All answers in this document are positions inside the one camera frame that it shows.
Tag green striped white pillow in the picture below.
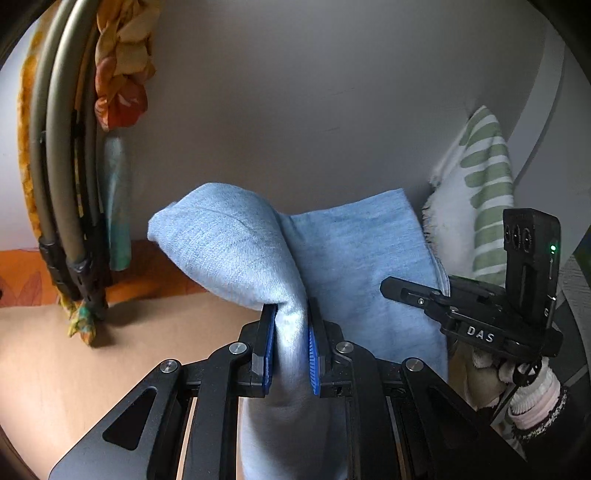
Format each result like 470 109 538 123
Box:
420 105 518 289

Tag person's right forearm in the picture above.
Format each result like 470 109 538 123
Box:
505 357 591 467

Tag dark patterned cloth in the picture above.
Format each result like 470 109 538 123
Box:
551 254 591 388

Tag light blue denim pants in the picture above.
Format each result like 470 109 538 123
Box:
148 182 448 480

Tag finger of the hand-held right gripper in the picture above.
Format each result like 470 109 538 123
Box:
379 276 451 319

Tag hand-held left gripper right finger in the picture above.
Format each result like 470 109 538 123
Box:
305 298 536 480

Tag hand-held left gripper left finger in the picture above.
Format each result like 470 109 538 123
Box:
48 304 279 480

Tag orange floral cloth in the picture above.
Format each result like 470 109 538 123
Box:
16 0 162 347

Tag folded grey tripod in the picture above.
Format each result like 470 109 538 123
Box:
30 0 112 310

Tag person's right hand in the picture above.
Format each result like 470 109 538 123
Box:
471 348 518 386

